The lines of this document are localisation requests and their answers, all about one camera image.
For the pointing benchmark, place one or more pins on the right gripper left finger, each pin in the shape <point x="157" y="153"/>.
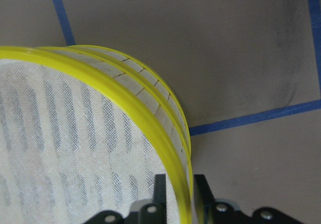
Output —
<point x="155" y="210"/>

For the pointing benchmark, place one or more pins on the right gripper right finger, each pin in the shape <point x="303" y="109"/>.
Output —
<point x="208" y="208"/>

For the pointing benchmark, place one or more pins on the yellow steamer layer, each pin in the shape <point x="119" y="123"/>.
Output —
<point x="150" y="80"/>
<point x="79" y="136"/>

